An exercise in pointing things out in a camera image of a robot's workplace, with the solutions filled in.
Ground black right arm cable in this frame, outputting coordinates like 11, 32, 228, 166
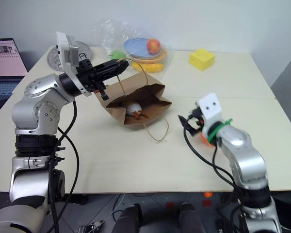
183, 116, 241, 195

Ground green zip tie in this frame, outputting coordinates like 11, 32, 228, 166
207, 118, 233, 144

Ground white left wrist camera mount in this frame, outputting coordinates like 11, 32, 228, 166
55, 31, 92, 97

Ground yellow cheese block toy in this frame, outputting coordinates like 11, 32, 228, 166
189, 48, 216, 71

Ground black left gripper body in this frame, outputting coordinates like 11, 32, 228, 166
76, 59, 110, 100

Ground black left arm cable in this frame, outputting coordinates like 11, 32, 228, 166
46, 100, 79, 233

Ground red yellow toy apple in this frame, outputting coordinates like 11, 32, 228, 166
146, 38, 162, 55

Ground green toy ball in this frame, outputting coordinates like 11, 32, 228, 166
111, 50, 128, 61

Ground round grey metal disc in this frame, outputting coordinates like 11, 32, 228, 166
47, 41, 92, 72

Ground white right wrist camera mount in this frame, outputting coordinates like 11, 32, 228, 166
196, 93, 223, 136

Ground dark rounded shape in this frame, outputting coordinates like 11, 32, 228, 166
111, 204, 143, 233
178, 202, 206, 233

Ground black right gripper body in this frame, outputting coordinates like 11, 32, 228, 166
187, 106, 206, 133

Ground white duck plush toy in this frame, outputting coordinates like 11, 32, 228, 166
123, 101, 148, 119

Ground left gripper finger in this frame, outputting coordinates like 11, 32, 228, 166
97, 68, 127, 82
94, 60, 130, 75

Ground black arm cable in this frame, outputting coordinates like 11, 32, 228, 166
46, 100, 79, 233
183, 116, 241, 195

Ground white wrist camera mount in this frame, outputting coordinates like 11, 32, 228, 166
196, 93, 223, 136
55, 31, 92, 97

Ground open laptop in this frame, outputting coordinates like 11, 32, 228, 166
0, 38, 29, 115

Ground brown paper bag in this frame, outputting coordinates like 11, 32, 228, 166
95, 58, 173, 143

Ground clear plastic bag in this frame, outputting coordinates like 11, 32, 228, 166
92, 19, 175, 81

